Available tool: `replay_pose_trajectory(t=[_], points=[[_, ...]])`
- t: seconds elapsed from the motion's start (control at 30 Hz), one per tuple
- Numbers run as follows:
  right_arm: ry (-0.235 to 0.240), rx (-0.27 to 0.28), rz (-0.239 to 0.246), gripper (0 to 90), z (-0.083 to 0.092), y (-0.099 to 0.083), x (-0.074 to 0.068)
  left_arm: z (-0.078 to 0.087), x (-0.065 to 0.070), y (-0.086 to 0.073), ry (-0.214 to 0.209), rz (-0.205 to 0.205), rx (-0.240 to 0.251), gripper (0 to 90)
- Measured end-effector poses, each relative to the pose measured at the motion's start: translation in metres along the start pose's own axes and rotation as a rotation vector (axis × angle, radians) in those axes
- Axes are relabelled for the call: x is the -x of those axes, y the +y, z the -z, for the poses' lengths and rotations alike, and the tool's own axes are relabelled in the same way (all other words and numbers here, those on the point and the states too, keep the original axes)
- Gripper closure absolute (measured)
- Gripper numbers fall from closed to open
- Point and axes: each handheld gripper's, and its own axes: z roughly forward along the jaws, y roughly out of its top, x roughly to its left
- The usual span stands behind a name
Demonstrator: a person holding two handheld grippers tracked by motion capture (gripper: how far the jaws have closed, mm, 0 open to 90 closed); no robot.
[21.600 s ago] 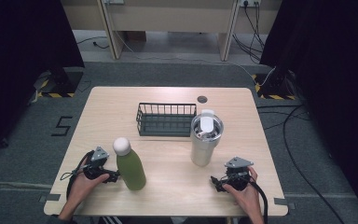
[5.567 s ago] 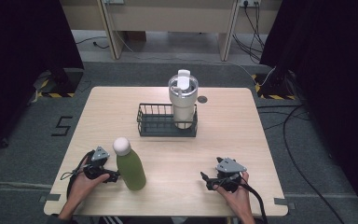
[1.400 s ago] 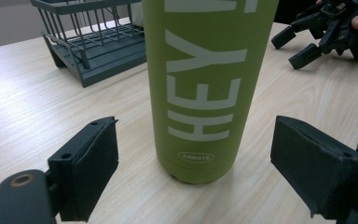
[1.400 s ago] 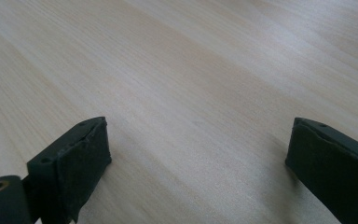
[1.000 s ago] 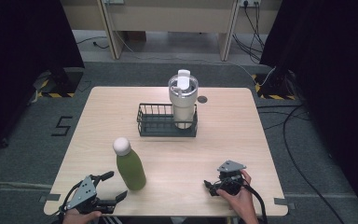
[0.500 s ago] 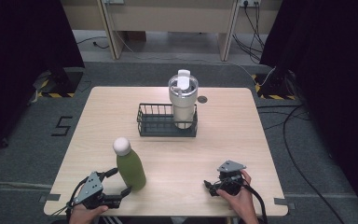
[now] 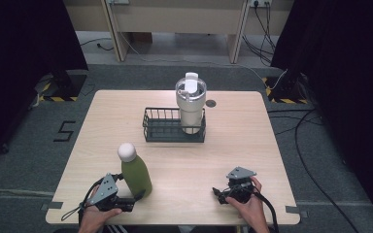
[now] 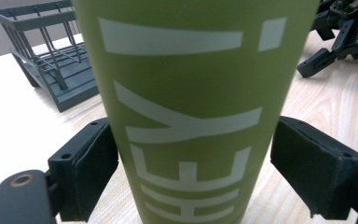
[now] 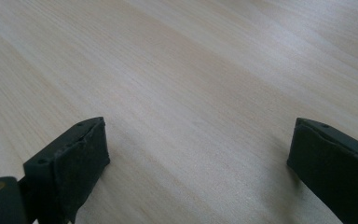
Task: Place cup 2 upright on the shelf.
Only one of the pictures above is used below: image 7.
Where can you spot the person's left hand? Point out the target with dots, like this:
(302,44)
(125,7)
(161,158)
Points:
(95,218)

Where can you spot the person's dark striped trousers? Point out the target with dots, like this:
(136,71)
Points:
(116,229)

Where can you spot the person's right hand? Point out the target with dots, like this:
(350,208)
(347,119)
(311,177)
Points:
(249,210)

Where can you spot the white power strip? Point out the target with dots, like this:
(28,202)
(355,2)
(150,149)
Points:
(119,1)

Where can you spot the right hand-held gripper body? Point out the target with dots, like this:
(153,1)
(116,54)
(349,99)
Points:
(241,184)

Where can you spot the white wall socket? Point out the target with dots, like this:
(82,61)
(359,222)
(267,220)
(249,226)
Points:
(261,2)

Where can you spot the black curtain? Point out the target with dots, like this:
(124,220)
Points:
(346,81)
(22,64)

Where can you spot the white tumbler with lid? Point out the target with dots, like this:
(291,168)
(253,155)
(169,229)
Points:
(191,103)

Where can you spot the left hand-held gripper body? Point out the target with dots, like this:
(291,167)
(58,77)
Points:
(105,191)

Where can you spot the grey tape strip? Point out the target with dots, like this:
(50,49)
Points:
(296,210)
(53,205)

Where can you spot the grey round table grommet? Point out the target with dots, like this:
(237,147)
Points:
(210,103)

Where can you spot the black stand base striped tape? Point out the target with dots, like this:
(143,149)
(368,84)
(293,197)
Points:
(285,90)
(65,84)

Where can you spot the green bottle with white cap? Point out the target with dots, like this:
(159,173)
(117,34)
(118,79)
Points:
(136,174)

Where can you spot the beige wooden desk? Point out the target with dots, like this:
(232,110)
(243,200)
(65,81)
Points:
(181,16)

